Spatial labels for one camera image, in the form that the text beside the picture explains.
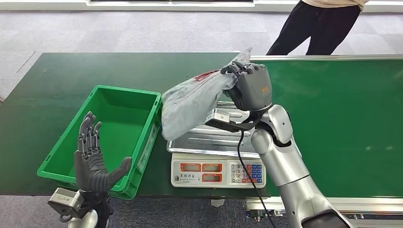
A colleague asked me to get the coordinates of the person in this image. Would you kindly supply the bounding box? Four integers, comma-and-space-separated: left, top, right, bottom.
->
266, 0, 369, 56

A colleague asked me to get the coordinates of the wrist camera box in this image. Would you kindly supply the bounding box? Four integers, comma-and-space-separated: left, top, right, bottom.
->
47, 187, 85, 220
204, 108, 253, 133

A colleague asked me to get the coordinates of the green conveyor belt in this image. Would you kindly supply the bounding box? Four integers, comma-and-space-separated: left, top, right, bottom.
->
244, 54, 403, 228

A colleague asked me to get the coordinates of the green plastic crate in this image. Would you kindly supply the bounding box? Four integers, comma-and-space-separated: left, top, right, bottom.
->
37, 85, 162, 200

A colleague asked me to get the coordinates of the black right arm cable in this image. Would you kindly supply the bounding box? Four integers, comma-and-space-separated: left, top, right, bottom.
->
237, 130, 277, 228

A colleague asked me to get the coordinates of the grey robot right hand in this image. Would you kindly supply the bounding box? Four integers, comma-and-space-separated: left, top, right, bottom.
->
220, 61, 273, 112

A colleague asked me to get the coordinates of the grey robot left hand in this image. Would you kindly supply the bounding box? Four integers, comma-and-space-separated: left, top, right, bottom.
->
74, 111, 133, 193

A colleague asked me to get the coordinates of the grey plastic mailer package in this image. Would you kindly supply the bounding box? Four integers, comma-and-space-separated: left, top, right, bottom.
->
161, 47, 252, 142

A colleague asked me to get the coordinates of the white electronic scale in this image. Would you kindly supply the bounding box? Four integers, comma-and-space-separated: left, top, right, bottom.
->
167, 102, 267, 189

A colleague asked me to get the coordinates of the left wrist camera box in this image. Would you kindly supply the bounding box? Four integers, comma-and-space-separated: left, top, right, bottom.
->
47, 187, 85, 220

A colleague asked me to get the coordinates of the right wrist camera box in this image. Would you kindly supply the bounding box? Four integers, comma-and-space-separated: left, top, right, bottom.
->
204, 108, 253, 133

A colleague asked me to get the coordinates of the dark green table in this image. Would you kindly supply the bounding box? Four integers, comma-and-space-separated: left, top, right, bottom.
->
0, 52, 270, 200

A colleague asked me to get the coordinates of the stainless steel scale tray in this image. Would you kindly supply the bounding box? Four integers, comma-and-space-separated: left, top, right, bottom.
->
167, 102, 262, 159

